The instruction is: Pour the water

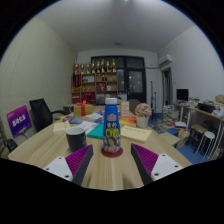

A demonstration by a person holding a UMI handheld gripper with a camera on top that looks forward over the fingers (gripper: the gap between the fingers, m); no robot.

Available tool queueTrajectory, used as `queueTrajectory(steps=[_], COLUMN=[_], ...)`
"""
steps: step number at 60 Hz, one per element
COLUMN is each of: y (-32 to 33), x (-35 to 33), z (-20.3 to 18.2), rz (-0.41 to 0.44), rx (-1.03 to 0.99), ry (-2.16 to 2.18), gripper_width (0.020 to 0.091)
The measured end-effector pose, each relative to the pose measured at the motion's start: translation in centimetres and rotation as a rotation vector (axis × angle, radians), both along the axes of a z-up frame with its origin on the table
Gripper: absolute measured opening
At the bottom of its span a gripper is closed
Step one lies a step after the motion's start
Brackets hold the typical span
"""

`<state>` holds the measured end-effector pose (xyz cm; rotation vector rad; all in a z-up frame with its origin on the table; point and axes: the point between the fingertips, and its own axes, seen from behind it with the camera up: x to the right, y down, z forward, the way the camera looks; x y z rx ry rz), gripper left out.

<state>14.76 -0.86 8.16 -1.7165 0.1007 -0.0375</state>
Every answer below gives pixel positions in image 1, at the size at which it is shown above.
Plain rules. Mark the white round stool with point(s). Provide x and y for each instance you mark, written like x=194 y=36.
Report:
x=209 y=135

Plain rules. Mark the black striped office chair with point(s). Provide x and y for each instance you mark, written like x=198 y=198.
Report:
x=11 y=145

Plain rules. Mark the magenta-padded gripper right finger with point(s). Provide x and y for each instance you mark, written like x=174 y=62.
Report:
x=160 y=166

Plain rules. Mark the yellow gift box red ribbon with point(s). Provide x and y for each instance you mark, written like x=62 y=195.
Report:
x=83 y=110

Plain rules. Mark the pink flowers in white pot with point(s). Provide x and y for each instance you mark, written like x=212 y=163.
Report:
x=143 y=110

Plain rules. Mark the black cup white inside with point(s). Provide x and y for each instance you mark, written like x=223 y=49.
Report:
x=76 y=141

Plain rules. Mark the small round side table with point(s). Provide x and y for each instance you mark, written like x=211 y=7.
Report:
x=69 y=107

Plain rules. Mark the black framed glass door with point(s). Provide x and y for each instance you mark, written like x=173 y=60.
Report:
x=135 y=81

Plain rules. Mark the small tan upright box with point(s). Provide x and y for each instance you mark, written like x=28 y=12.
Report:
x=124 y=109

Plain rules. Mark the orange red book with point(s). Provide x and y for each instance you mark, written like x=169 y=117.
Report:
x=128 y=120

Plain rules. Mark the blue drink bottle white cap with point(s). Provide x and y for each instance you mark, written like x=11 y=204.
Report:
x=111 y=126

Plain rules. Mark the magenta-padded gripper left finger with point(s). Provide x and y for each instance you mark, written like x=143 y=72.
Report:
x=63 y=167

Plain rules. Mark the cluttered wooden desk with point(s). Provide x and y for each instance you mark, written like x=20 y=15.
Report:
x=203 y=115

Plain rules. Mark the wooden shelf unit with trophies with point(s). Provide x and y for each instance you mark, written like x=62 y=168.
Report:
x=96 y=83

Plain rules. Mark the blue colourful magazine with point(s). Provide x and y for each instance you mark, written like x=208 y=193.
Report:
x=73 y=119

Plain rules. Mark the white air conditioner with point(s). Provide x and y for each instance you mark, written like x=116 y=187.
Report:
x=165 y=60

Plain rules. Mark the teal notebook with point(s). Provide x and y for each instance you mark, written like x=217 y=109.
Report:
x=96 y=132

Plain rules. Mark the black computer monitor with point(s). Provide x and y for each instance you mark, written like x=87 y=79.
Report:
x=182 y=94

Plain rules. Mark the flat round red coaster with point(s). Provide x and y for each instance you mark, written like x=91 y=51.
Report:
x=112 y=155

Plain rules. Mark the purple sign board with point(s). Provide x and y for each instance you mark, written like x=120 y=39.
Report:
x=19 y=120

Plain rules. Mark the white printed booklet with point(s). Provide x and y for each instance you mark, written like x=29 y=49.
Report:
x=87 y=125

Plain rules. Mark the stack of books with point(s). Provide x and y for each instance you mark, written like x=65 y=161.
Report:
x=170 y=115

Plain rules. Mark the pale yellow book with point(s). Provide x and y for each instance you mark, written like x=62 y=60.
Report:
x=61 y=127

